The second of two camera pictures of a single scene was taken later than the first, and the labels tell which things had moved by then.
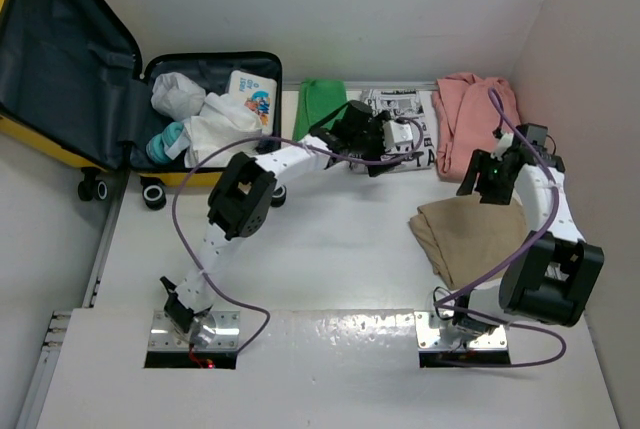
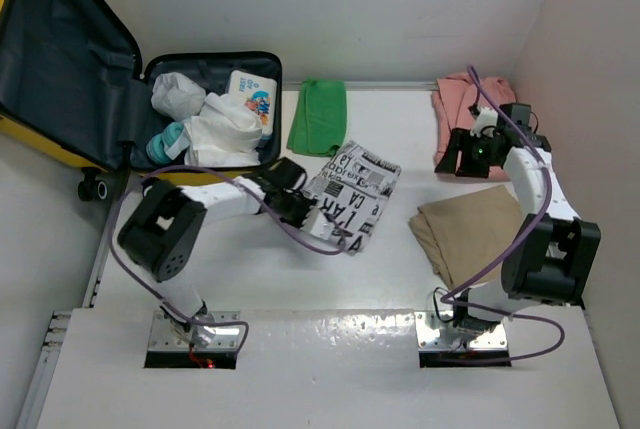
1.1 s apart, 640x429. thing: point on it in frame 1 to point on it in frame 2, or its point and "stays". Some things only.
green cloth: x=317 y=100 stays
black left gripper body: x=369 y=142 to x=294 y=207
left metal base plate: x=207 y=331 stays
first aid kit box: x=258 y=94 stays
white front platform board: x=326 y=369 stays
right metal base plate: x=429 y=338 stays
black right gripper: x=479 y=162 to x=460 y=142
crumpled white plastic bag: x=177 y=96 stays
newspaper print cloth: x=409 y=105 to x=354 y=186
